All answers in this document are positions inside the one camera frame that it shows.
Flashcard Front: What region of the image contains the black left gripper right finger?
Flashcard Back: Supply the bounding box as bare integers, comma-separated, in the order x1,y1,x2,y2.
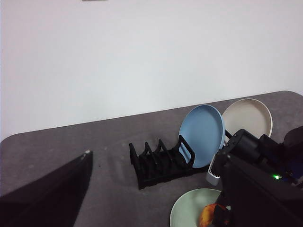
224,154,303,227

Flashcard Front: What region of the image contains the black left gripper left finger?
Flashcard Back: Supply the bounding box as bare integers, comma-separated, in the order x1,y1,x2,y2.
0,150,93,227

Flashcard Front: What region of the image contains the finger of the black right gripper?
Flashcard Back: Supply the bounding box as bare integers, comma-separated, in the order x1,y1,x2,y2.
212,203,237,227

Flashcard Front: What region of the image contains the red apple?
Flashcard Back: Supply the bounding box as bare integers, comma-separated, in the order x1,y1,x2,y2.
200,203,218,227

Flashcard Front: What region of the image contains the green plate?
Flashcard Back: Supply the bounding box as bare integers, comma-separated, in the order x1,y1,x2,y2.
169,188,232,227

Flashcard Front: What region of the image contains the blue plate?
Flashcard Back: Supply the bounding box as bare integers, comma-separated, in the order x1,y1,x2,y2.
178,104,225,169

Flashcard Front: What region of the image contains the beige plate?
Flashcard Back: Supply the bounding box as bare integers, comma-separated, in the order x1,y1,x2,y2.
222,98,273,145

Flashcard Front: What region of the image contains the black plate rack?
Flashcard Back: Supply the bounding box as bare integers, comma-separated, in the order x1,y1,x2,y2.
129,129,234,191

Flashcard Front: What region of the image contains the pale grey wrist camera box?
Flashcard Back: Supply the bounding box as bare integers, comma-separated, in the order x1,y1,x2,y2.
205,153,223,187

